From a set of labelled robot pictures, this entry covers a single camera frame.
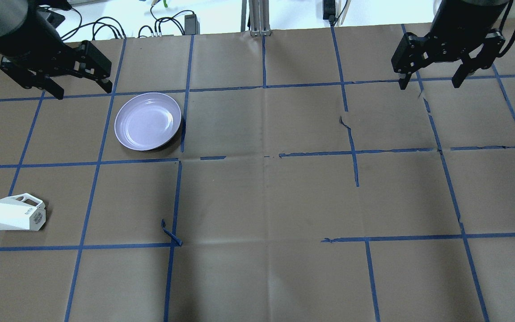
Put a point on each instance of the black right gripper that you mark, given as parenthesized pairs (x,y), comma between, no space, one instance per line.
(456,27)

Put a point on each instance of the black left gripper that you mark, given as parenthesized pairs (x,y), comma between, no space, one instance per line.
(31,42)

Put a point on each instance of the white faceted cup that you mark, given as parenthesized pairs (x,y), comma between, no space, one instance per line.
(22,212)

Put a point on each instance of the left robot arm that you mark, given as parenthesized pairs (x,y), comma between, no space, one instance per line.
(24,29)

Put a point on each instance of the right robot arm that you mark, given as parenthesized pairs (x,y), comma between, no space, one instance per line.
(462,30)

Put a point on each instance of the lilac plate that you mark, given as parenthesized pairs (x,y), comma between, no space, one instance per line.
(147,121)

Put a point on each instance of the black power adapter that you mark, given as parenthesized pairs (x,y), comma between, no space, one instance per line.
(191,24)

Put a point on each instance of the black wall plug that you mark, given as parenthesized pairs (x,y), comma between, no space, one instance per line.
(329,8)

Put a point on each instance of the aluminium frame post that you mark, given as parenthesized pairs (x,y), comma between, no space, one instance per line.
(255,17)

